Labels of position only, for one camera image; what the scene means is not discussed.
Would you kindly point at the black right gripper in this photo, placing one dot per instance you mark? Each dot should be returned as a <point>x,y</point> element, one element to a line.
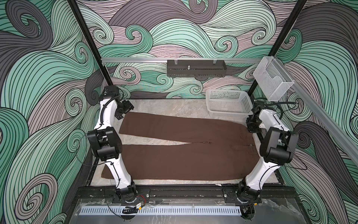
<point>250,129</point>

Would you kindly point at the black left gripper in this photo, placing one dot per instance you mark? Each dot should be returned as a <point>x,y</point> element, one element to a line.
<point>127,106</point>

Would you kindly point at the brown corduroy trousers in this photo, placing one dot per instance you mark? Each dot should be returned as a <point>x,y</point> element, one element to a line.
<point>205,149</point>

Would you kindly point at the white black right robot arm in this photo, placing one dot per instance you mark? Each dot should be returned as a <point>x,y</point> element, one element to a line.
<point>276,149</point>

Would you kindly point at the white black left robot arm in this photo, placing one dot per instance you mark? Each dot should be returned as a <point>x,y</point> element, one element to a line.
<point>105,143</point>

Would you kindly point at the white plastic laundry basket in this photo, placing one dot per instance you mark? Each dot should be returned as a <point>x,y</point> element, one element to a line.
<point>228,103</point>

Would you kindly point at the black corner post left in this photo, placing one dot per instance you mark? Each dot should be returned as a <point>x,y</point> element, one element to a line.
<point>86,32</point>

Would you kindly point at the black corner post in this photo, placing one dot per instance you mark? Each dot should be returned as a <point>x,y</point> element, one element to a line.
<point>288,33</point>
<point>86,32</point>

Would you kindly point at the clear plastic wall bin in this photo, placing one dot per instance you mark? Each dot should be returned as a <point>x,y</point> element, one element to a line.
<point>273,78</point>

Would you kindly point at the aluminium rail back wall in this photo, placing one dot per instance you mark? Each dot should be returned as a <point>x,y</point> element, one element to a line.
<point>165,59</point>

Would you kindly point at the aluminium rail wall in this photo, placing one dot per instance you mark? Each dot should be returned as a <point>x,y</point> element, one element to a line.
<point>326,102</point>
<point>165,59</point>

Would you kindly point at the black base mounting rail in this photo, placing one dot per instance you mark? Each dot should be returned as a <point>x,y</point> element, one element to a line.
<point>154,194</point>

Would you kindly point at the aluminium rail right wall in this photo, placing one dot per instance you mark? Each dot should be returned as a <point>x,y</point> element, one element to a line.
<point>326,102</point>

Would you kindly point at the black perforated wall tray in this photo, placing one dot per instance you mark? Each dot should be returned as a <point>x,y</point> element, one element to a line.
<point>200,70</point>

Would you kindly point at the white slotted cable duct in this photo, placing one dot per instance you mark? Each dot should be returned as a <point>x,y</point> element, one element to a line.
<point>163,210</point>

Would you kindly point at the black corner post right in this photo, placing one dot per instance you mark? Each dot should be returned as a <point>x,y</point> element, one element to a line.
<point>288,33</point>

